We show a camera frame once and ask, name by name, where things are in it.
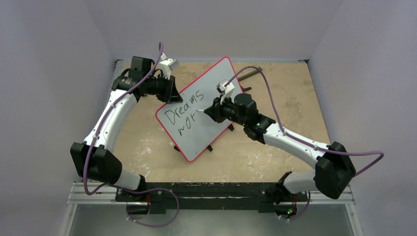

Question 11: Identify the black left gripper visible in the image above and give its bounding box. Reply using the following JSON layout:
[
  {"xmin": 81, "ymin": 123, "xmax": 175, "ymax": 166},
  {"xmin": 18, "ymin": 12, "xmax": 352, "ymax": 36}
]
[{"xmin": 144, "ymin": 73, "xmax": 182, "ymax": 103}]

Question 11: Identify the pink framed whiteboard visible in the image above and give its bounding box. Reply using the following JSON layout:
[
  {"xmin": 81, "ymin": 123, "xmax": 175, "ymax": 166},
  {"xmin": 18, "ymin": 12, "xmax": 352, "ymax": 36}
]
[{"xmin": 155, "ymin": 57, "xmax": 235, "ymax": 162}]

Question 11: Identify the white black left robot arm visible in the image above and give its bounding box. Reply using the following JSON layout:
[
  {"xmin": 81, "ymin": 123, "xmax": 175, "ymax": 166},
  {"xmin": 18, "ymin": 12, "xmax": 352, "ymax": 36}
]
[{"xmin": 70, "ymin": 55, "xmax": 183, "ymax": 201}]

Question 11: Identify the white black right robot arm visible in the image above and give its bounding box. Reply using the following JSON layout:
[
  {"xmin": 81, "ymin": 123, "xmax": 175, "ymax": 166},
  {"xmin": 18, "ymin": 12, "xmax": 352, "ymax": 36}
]
[{"xmin": 203, "ymin": 93, "xmax": 356, "ymax": 202}]

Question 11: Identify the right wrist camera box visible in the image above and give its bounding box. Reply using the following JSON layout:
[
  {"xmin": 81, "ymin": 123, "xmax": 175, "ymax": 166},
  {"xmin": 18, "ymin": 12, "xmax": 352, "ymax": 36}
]
[{"xmin": 216, "ymin": 80, "xmax": 235, "ymax": 104}]

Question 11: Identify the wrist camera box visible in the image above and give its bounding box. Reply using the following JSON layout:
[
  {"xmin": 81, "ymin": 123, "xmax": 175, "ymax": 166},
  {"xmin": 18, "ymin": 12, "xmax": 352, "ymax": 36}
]
[
  {"xmin": 158, "ymin": 53, "xmax": 179, "ymax": 79},
  {"xmin": 216, "ymin": 80, "xmax": 235, "ymax": 104}
]

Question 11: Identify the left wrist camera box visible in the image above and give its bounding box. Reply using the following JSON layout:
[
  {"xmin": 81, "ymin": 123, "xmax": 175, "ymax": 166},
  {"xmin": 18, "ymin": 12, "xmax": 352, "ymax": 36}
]
[{"xmin": 158, "ymin": 53, "xmax": 179, "ymax": 79}]

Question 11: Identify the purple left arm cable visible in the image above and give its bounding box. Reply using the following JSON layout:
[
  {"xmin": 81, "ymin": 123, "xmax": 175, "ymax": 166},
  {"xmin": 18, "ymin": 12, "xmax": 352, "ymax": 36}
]
[{"xmin": 83, "ymin": 42, "xmax": 165, "ymax": 196}]

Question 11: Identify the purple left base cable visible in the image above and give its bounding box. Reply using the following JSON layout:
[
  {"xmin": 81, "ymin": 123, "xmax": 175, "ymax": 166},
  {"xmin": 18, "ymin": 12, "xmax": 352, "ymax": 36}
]
[{"xmin": 126, "ymin": 188, "xmax": 180, "ymax": 228}]

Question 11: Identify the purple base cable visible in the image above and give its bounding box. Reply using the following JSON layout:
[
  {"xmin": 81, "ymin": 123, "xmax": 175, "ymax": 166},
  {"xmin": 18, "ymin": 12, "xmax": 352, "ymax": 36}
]
[
  {"xmin": 277, "ymin": 191, "xmax": 312, "ymax": 222},
  {"xmin": 126, "ymin": 188, "xmax": 180, "ymax": 228}
]

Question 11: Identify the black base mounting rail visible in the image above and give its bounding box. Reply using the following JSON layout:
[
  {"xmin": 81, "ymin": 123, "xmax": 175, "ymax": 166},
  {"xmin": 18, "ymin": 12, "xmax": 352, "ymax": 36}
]
[{"xmin": 115, "ymin": 179, "xmax": 308, "ymax": 216}]

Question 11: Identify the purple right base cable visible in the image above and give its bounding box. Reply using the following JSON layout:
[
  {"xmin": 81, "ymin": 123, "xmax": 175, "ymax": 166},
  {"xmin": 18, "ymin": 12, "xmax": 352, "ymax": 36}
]
[{"xmin": 277, "ymin": 191, "xmax": 312, "ymax": 222}]

